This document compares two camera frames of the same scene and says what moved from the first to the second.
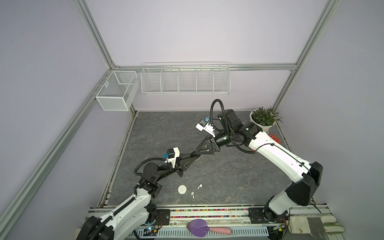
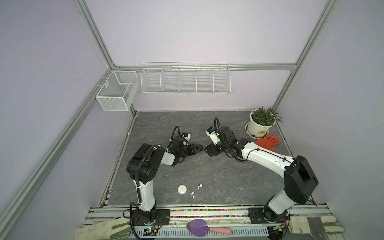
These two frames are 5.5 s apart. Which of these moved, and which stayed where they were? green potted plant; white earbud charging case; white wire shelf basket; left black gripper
Moved: left black gripper
Stayed: white wire shelf basket; white earbud charging case; green potted plant
